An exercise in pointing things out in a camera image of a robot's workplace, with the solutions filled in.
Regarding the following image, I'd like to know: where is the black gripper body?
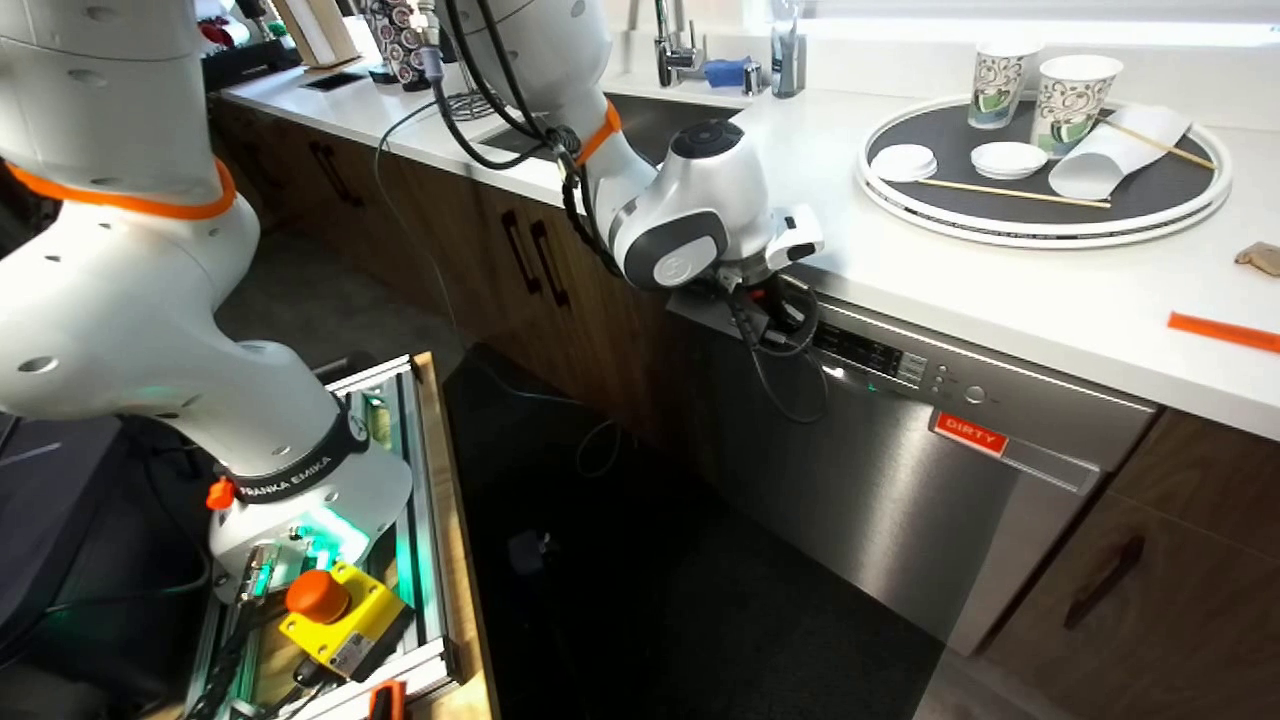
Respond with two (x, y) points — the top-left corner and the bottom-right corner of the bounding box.
(716, 267), (820, 356)

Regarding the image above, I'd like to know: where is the stainless steel dishwasher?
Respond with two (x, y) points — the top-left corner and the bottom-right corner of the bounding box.
(664, 284), (1162, 660)

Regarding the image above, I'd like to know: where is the red dishwasher sticker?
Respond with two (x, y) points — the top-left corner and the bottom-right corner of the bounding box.
(930, 410), (1011, 460)

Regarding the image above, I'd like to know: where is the small white dish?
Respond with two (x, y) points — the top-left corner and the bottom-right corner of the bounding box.
(870, 141), (942, 187)
(970, 137), (1058, 184)

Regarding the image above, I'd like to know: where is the stainless steel sink basin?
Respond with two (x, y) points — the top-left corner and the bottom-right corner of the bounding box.
(606, 89), (745, 162)

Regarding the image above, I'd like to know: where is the clear dish soap bottle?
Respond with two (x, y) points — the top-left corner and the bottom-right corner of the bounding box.
(767, 0), (813, 101)

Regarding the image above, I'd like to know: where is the chrome kitchen faucet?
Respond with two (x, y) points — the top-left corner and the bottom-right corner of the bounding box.
(648, 0), (712, 89)

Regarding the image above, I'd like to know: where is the wooden chopstick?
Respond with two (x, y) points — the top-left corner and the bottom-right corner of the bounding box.
(924, 175), (1117, 212)
(1102, 118), (1221, 175)

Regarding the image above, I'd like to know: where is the patterned paper cup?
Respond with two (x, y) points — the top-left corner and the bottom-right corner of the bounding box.
(970, 35), (1049, 132)
(1027, 52), (1130, 162)

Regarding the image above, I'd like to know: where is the round black white tray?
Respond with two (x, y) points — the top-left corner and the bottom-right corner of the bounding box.
(857, 94), (1235, 254)

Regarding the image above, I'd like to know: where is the patterned mug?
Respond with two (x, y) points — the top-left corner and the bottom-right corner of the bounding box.
(356, 0), (449, 94)

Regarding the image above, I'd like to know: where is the orange flat strip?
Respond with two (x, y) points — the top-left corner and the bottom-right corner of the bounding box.
(1163, 307), (1280, 361)

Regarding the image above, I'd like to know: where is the dark wood drawer cabinet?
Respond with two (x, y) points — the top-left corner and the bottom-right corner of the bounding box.
(213, 97), (391, 311)

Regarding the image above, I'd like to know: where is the small brown object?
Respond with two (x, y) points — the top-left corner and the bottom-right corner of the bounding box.
(1234, 242), (1280, 280)

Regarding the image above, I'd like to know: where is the light wooden board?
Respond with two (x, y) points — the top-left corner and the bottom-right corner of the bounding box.
(273, 0), (370, 72)

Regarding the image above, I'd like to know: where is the yellow emergency stop button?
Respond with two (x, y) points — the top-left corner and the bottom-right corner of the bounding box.
(275, 559), (413, 676)

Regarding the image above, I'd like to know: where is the brown wood side cabinet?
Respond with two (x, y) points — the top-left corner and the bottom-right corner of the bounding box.
(976, 410), (1280, 720)

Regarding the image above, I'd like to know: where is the black cabinet door handle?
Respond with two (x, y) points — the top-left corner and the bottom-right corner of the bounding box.
(496, 210), (548, 301)
(527, 218), (576, 311)

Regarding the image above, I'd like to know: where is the black side cabinet handle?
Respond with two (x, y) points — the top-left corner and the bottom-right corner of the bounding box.
(1061, 533), (1154, 633)

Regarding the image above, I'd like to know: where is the black drawer cabinet handle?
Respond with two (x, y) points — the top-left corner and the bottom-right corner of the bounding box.
(311, 137), (364, 212)

